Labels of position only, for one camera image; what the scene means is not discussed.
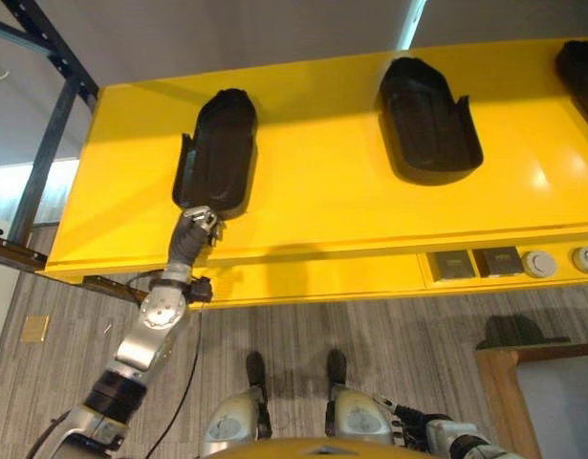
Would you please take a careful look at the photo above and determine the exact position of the black sole-shaped part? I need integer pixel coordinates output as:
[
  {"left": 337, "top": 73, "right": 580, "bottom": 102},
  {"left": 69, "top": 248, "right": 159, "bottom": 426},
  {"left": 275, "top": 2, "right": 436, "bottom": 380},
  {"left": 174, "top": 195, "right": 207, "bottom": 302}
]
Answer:
[
  {"left": 171, "top": 87, "right": 259, "bottom": 222},
  {"left": 554, "top": 39, "right": 588, "bottom": 141},
  {"left": 378, "top": 56, "right": 485, "bottom": 186}
]

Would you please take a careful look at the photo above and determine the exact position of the yellow shelf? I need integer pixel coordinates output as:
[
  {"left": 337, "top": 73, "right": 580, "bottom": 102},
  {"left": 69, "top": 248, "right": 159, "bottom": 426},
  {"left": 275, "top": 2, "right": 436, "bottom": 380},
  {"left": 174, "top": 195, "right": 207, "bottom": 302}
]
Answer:
[{"left": 34, "top": 36, "right": 588, "bottom": 311}]

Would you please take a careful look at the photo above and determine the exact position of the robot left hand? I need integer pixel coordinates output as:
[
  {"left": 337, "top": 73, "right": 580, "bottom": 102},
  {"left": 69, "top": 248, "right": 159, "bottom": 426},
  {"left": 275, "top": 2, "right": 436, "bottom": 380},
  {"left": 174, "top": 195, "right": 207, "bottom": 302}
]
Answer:
[{"left": 167, "top": 206, "right": 226, "bottom": 269}]

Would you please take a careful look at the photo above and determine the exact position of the black metal rack frame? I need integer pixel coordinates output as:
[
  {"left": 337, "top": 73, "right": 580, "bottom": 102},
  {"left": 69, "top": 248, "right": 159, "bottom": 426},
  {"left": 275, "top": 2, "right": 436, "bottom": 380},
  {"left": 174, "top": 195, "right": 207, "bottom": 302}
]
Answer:
[{"left": 0, "top": 0, "right": 151, "bottom": 300}]

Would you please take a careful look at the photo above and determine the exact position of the black floor cable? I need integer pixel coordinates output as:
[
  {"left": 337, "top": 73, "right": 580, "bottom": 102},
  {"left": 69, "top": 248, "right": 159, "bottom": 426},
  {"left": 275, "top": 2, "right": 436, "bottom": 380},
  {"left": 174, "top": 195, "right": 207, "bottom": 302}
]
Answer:
[{"left": 142, "top": 305, "right": 205, "bottom": 459}]

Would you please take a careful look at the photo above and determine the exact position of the brass floor plate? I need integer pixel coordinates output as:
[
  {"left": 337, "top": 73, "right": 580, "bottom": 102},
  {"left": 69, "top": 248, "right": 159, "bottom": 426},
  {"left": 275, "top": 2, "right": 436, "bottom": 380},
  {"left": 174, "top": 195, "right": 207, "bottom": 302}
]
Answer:
[{"left": 22, "top": 314, "right": 51, "bottom": 343}]

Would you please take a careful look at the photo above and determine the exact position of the brown-edged box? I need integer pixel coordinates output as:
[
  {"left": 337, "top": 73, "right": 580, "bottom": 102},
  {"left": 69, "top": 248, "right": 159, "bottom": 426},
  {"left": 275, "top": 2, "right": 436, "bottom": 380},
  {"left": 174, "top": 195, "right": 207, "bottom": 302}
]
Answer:
[{"left": 474, "top": 341, "right": 588, "bottom": 459}]

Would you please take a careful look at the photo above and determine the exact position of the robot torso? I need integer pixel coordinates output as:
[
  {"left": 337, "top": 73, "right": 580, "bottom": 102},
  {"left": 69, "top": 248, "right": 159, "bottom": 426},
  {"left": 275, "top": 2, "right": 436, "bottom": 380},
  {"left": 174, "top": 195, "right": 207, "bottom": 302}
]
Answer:
[{"left": 211, "top": 436, "right": 441, "bottom": 459}]

